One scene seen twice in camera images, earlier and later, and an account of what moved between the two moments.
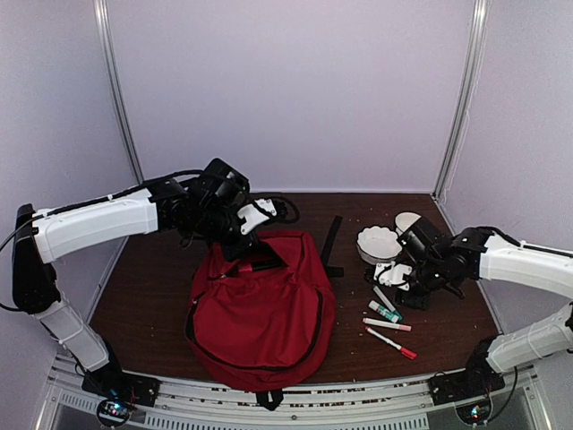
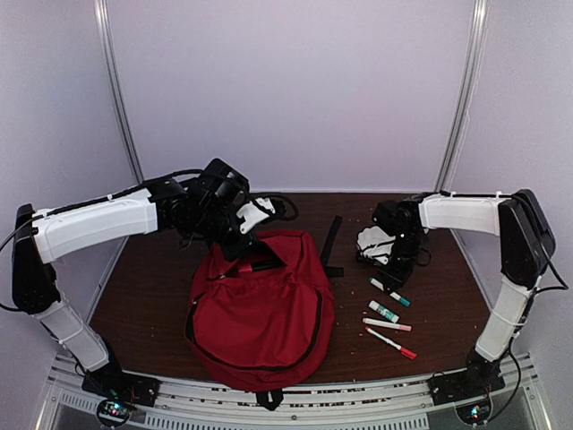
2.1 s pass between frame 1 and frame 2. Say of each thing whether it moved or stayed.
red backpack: stayed
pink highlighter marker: stayed
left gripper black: stayed
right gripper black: moved
